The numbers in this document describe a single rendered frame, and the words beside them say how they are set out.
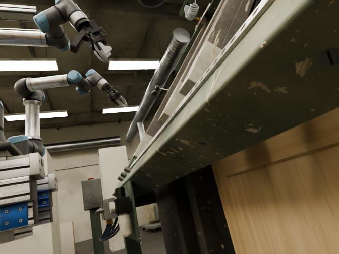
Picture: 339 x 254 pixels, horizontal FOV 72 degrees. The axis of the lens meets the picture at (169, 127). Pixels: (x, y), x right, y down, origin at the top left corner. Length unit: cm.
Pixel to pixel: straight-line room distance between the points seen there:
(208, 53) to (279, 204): 39
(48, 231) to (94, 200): 207
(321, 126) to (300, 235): 25
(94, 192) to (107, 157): 366
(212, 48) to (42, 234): 335
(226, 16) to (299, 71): 44
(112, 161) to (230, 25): 477
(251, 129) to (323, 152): 20
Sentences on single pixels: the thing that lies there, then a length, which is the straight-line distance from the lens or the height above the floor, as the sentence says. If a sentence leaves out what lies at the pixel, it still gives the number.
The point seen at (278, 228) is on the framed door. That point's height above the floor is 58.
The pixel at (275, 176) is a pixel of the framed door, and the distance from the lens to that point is 61.
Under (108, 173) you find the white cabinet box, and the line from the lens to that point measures 518.
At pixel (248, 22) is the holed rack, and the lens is 33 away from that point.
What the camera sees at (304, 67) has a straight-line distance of 26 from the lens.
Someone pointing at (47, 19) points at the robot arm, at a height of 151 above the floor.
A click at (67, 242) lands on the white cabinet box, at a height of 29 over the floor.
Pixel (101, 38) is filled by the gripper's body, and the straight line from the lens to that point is 112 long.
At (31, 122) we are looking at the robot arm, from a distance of 184.
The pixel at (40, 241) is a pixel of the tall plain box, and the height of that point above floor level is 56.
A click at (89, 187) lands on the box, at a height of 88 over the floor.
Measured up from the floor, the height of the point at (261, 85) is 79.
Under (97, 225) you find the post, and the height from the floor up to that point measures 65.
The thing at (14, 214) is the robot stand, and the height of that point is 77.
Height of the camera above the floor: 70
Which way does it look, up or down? 17 degrees up
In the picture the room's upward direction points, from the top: 13 degrees counter-clockwise
